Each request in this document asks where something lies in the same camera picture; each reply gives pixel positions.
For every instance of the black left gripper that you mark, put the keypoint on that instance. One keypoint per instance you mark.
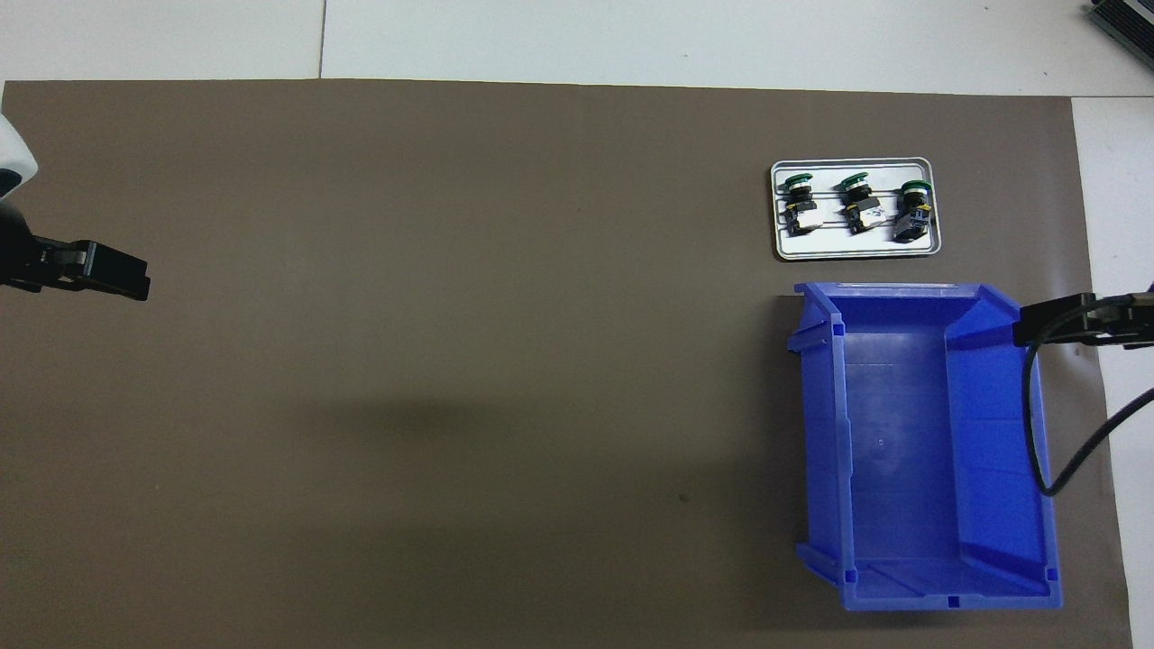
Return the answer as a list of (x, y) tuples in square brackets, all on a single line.
[(22, 261)]

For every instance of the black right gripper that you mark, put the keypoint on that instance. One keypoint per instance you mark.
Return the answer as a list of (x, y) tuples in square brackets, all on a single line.
[(1127, 320)]

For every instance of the green push button switch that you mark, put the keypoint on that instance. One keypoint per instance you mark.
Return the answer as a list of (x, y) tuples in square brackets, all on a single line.
[(861, 209)]

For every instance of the green button with blue block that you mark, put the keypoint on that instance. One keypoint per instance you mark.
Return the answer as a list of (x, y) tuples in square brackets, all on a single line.
[(912, 216)]

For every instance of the green button with white block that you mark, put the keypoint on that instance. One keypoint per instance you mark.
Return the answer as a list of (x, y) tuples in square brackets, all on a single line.
[(801, 214)]

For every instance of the blue plastic storage bin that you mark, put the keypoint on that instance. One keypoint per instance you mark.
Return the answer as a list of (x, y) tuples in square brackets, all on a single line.
[(902, 451)]

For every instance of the grey metal tray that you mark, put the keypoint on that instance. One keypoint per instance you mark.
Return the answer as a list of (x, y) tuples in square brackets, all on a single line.
[(856, 245)]

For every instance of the grey ribbed metal device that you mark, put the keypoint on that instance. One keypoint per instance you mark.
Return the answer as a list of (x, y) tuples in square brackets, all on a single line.
[(1127, 22)]

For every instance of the brown table mat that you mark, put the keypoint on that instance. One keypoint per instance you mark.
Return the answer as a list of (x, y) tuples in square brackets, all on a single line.
[(451, 361)]

